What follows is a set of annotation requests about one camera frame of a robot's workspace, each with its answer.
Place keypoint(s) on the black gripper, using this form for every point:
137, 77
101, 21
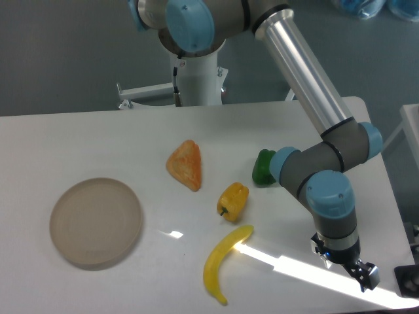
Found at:
345, 252

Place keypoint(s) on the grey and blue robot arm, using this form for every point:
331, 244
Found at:
316, 176

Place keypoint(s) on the green bell pepper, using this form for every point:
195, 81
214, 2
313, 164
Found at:
261, 174

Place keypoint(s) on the yellow bell pepper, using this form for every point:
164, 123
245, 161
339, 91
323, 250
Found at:
232, 201

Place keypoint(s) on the black device at table edge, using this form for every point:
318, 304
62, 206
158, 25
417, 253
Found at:
407, 280

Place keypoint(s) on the yellow banana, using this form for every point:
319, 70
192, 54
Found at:
217, 255

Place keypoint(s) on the white furniture at right edge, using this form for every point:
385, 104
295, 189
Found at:
407, 128

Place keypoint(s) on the orange triangular bread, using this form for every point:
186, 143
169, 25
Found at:
185, 165

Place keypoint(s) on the beige round plate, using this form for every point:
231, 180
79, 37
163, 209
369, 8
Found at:
96, 223

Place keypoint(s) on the blue plastic bags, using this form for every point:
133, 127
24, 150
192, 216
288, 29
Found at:
404, 9

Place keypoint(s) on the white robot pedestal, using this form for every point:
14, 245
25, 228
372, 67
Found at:
199, 82

